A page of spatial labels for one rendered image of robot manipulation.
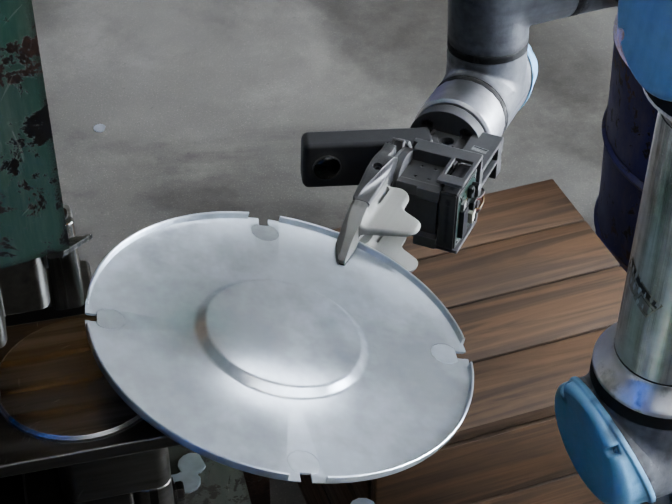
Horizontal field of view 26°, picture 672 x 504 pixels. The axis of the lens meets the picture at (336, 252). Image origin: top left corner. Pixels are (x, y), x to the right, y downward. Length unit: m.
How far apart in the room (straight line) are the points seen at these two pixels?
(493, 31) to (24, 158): 0.70
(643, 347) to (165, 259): 0.38
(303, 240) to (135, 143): 1.48
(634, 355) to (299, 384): 0.29
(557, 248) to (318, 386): 0.86
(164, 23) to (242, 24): 0.16
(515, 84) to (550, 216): 0.55
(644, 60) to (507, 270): 0.84
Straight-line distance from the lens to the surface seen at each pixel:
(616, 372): 1.19
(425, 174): 1.23
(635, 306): 1.14
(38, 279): 0.94
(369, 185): 1.19
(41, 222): 0.72
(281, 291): 1.10
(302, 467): 0.98
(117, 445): 1.02
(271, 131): 2.64
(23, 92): 0.68
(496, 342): 1.71
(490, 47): 1.33
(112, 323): 1.04
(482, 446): 1.64
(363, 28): 2.93
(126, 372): 1.01
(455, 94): 1.31
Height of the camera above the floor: 1.52
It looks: 40 degrees down
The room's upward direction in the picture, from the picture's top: straight up
